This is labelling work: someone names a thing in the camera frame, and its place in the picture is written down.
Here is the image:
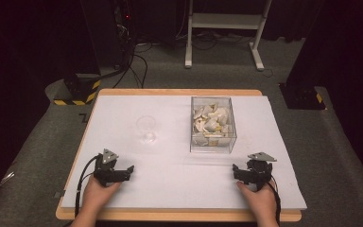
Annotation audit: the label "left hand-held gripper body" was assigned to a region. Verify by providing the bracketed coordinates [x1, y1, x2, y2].
[93, 148, 121, 187]

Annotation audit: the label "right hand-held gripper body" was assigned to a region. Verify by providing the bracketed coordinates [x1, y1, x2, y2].
[247, 151, 278, 191]

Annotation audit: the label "black floor cables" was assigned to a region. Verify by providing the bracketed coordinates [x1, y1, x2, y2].
[112, 42, 149, 90]

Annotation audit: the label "wooden table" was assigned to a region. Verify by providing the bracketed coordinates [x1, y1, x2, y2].
[55, 88, 303, 222]

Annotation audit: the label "shiny clear wrapper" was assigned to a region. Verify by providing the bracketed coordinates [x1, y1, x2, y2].
[0, 170, 16, 194]

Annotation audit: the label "white board mat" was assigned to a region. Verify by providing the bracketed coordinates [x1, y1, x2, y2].
[60, 95, 308, 211]

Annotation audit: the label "black equipment rack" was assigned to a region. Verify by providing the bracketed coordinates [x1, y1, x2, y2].
[79, 0, 137, 77]

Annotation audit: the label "person's right hand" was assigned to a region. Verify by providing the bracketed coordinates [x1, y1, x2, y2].
[235, 181, 279, 222]

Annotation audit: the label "clear plastic drawer case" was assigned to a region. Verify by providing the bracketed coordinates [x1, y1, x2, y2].
[189, 96, 238, 155]

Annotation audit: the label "clear plastic cup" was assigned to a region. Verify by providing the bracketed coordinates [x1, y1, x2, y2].
[135, 114, 158, 145]

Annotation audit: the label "black yellow striped stand base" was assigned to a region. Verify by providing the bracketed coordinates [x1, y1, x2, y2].
[53, 73, 103, 107]

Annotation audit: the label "cable tangle under stand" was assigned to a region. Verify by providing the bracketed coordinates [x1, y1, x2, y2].
[174, 28, 254, 51]

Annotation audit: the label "white metal stand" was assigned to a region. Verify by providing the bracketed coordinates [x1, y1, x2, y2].
[184, 0, 273, 72]

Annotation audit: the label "pile of white yellow packets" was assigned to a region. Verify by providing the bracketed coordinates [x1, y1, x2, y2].
[192, 103, 232, 148]

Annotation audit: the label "person's left hand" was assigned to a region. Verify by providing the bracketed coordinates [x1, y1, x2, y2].
[80, 174, 123, 218]

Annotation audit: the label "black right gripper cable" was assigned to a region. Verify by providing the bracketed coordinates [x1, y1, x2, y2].
[266, 175, 282, 227]

